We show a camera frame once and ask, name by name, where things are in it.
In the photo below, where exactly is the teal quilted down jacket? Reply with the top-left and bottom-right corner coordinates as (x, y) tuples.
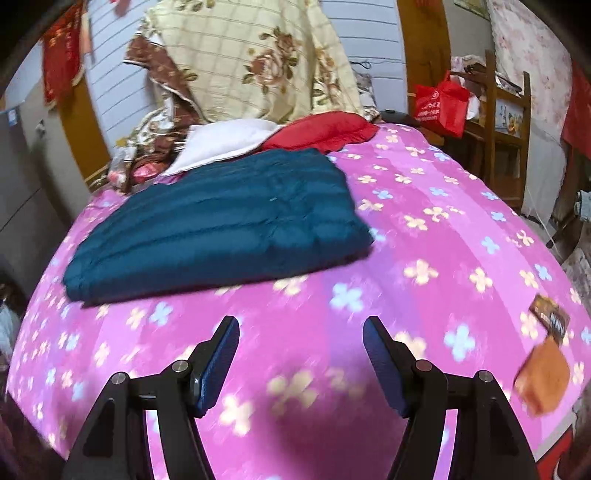
(63, 149), (373, 305)

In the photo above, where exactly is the orange pouch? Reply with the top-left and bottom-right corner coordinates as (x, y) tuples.
(513, 335), (570, 417)

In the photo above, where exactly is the brown snack packet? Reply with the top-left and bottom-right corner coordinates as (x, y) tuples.
(529, 294), (570, 346)

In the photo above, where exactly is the pink floral bed sheet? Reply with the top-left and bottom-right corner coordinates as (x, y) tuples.
(7, 125), (590, 479)

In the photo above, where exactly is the grey wardrobe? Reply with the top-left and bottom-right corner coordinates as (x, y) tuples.
(1, 102), (89, 297)

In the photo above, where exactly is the brown floral bedding pile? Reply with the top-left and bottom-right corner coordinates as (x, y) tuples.
(106, 95), (200, 194)

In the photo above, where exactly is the wooden chair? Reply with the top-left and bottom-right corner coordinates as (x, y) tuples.
(458, 50), (532, 213)

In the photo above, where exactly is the white pillow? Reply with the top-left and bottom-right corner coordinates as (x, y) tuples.
(162, 119), (283, 176)

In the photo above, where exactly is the red shopping bag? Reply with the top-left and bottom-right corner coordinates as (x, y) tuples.
(414, 71), (470, 138)

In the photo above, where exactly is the red pillow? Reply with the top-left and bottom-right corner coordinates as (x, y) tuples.
(259, 111), (379, 154)

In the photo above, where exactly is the floral curtain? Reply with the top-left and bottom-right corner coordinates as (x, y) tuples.
(487, 0), (572, 138)

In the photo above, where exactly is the cream floral quilt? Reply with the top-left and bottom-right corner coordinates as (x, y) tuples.
(124, 1), (363, 124)

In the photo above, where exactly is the red wall hanging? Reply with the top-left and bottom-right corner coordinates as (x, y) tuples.
(41, 1), (90, 109)

